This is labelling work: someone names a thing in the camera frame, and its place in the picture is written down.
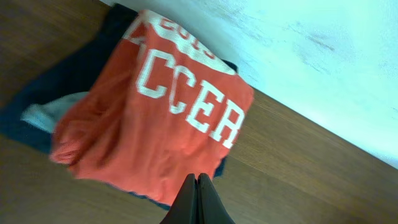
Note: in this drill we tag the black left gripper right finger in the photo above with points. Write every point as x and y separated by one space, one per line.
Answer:
210 209

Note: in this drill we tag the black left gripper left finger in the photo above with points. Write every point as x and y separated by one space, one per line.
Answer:
184 207

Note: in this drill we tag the orange Fram t-shirt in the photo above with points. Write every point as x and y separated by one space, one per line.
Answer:
163 107

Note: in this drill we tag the dark navy folded garment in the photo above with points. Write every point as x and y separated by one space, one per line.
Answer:
76 73

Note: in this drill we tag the light grey folded shirt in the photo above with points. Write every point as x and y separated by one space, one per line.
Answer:
46 116

